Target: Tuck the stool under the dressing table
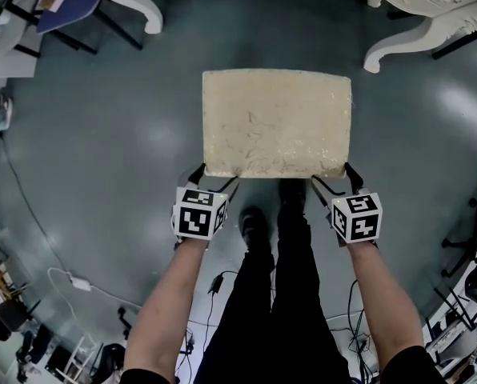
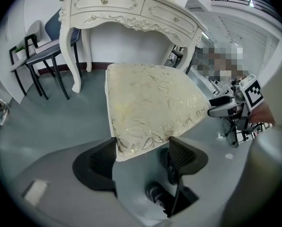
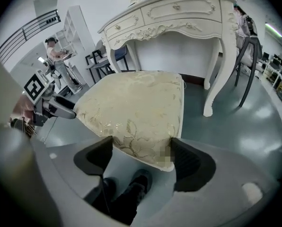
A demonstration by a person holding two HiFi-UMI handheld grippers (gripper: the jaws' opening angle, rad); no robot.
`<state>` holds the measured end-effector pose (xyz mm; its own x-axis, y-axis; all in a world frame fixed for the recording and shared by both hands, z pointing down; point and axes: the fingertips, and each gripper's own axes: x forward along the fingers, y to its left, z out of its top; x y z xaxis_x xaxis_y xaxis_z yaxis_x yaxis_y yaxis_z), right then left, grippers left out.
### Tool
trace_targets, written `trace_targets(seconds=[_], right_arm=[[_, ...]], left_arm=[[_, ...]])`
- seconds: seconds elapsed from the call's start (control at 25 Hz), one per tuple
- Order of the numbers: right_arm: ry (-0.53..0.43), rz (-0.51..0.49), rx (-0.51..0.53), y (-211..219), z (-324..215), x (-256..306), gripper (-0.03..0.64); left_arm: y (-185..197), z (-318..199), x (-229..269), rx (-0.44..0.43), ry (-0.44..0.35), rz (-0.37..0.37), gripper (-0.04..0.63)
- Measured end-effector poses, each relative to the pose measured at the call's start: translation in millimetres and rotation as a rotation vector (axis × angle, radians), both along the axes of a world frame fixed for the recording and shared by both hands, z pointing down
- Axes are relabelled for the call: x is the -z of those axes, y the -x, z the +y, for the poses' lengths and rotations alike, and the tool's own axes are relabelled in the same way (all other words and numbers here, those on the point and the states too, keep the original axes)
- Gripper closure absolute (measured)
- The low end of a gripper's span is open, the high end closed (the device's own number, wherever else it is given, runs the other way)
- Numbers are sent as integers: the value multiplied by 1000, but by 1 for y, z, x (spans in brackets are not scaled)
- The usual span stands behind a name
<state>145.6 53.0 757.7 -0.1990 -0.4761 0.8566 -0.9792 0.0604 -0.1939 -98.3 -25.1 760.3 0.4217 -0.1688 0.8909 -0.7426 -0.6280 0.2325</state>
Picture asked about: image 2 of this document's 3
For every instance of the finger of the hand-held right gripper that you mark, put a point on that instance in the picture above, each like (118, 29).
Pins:
(221, 111)
(220, 101)

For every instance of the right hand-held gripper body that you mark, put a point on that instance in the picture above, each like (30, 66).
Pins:
(252, 93)

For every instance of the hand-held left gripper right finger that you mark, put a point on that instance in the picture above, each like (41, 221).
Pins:
(207, 185)

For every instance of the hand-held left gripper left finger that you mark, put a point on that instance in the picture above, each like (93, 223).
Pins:
(60, 188)

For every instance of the cream upholstered stool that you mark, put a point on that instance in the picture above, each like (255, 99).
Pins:
(150, 98)

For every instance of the white ornate dressing table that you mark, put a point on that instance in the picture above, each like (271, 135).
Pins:
(108, 1)

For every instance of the person's right forearm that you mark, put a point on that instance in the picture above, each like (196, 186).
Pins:
(261, 115)

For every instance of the person's right black shoe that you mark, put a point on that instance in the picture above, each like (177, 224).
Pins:
(170, 167)

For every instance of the person's black shoe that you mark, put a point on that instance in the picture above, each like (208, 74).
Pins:
(170, 167)
(156, 195)

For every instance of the person's left black shoe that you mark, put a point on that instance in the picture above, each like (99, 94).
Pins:
(156, 195)

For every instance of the small potted plant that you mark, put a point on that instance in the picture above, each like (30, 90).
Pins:
(20, 52)

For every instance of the blue chair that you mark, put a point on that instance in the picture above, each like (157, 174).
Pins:
(52, 29)

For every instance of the grey chair with black frame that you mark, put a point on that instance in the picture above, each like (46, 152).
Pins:
(35, 28)
(178, 54)

